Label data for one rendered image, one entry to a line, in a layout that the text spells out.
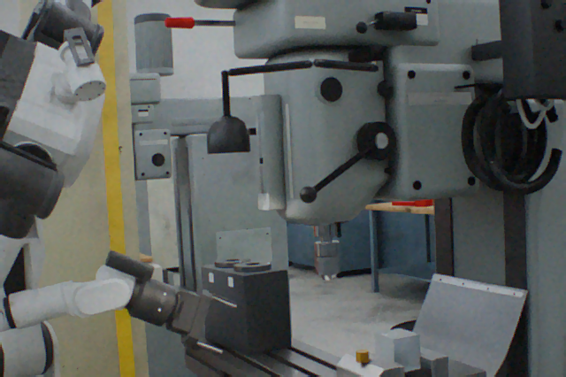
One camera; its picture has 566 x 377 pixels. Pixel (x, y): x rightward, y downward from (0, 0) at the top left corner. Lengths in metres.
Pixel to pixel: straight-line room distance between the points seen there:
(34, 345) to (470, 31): 1.18
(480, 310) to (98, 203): 1.82
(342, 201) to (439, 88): 0.29
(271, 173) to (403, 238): 7.41
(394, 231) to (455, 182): 7.43
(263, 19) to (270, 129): 0.20
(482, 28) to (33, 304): 1.04
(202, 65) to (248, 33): 9.57
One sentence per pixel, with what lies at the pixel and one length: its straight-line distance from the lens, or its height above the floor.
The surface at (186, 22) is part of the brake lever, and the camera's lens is 1.51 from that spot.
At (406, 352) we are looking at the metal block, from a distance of 1.32.
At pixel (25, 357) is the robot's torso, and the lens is 1.88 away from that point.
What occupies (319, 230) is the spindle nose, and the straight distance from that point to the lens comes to 1.49.
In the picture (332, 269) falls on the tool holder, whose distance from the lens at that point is 1.50.
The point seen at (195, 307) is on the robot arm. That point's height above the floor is 1.14.
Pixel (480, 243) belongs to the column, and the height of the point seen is 1.23.
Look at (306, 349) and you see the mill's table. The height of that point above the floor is 0.99.
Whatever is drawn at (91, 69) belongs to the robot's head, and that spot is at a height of 1.62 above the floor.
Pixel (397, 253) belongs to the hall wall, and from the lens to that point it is 8.95.
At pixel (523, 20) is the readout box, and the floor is 1.64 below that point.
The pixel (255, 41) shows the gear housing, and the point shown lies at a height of 1.65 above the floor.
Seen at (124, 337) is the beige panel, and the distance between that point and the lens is 3.20.
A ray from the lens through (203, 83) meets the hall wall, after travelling 11.04.
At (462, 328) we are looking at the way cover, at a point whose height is 1.05.
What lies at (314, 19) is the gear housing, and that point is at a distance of 1.38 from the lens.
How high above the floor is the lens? 1.44
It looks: 3 degrees down
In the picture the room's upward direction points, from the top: 3 degrees counter-clockwise
